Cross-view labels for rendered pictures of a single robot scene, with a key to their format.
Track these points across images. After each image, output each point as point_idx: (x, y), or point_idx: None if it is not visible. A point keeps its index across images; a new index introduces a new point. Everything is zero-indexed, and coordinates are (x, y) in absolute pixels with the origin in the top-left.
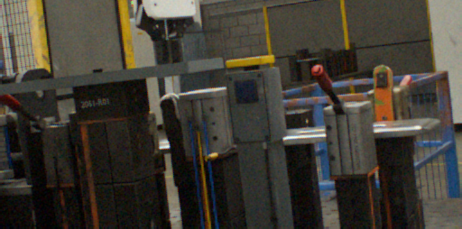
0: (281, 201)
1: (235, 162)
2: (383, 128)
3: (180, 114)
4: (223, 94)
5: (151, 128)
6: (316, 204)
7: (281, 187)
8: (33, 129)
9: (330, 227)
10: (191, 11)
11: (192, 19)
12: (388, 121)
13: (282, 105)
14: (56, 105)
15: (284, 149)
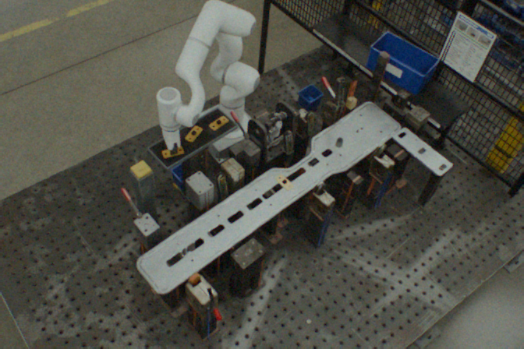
0: (138, 201)
1: (196, 208)
2: (157, 257)
3: (217, 183)
4: (189, 186)
5: (228, 177)
6: (235, 284)
7: (139, 199)
8: (250, 136)
9: (287, 336)
10: (168, 147)
11: (175, 152)
12: (180, 277)
13: (139, 188)
14: (263, 142)
15: (142, 197)
